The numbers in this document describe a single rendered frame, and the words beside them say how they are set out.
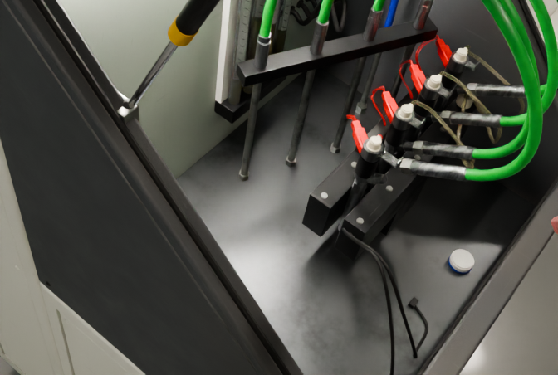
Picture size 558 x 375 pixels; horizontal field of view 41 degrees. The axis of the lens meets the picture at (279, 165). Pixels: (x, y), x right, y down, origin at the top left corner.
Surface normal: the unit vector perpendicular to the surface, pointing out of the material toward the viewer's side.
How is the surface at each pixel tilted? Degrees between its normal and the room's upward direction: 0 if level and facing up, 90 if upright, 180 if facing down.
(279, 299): 0
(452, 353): 0
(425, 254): 0
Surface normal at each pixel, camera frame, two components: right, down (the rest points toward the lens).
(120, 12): 0.78, 0.55
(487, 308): 0.12, -0.60
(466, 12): -0.62, 0.58
